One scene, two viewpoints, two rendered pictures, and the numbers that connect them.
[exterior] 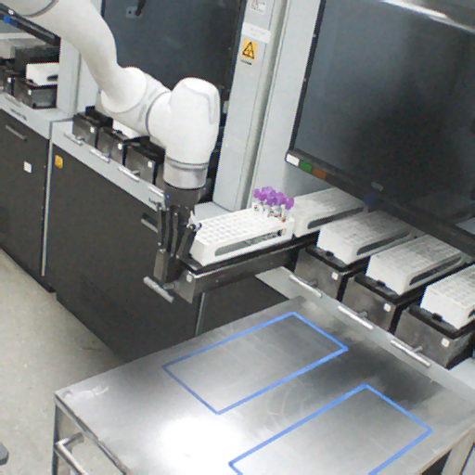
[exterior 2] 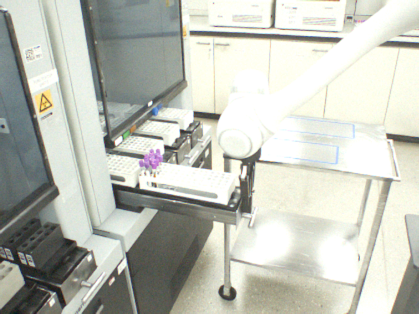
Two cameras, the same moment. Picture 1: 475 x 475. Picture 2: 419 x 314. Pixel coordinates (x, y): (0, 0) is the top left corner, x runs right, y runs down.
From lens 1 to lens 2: 2.05 m
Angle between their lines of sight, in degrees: 95
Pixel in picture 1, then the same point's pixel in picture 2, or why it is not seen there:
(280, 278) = not seen: hidden behind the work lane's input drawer
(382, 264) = (173, 131)
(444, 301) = (189, 116)
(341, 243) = (160, 145)
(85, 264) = not seen: outside the picture
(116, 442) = (385, 156)
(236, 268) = not seen: hidden behind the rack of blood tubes
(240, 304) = (149, 249)
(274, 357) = (285, 146)
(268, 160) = (96, 167)
